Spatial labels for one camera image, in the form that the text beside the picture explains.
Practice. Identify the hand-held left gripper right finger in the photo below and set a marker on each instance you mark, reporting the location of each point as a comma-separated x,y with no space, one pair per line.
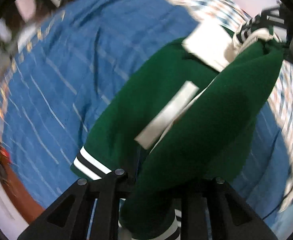
219,197

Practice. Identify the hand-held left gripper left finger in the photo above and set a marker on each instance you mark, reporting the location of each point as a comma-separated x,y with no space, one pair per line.
106,187

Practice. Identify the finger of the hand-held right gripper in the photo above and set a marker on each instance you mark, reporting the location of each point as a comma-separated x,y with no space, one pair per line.
271,15

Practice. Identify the green and cream varsity jacket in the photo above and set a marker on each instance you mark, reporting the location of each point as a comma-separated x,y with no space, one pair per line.
181,120

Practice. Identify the blue striped checkered bed cover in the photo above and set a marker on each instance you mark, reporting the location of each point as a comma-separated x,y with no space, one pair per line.
74,67

